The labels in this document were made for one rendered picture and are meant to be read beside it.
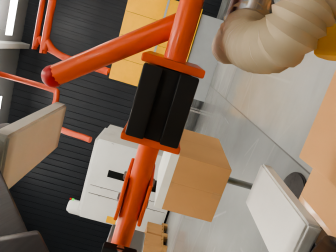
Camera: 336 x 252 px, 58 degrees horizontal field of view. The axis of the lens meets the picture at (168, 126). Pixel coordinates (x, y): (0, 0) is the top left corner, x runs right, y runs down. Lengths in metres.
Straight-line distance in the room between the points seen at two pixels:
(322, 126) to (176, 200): 1.60
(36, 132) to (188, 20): 0.17
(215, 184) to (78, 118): 9.87
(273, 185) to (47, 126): 0.13
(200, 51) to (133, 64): 1.69
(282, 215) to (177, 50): 0.18
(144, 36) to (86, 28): 10.89
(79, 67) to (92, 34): 10.85
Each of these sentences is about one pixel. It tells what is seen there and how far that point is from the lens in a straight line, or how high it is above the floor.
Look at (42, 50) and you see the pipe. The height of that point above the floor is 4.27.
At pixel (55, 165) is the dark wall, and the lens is 12.45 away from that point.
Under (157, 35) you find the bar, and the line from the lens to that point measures 0.31.
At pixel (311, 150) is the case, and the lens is 0.53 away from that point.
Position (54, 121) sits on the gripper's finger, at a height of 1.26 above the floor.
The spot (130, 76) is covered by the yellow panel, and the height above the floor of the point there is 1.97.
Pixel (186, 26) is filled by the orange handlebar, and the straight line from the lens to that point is 0.29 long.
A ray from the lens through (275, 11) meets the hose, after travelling 0.22.
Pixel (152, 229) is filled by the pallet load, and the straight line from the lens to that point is 7.93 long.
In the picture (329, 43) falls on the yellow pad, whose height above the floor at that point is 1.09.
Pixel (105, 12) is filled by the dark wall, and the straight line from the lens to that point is 11.12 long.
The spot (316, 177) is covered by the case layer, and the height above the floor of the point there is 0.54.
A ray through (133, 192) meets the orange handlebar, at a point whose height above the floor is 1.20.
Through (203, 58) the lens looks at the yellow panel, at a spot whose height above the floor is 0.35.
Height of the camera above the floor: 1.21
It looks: 4 degrees down
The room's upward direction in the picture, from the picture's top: 74 degrees counter-clockwise
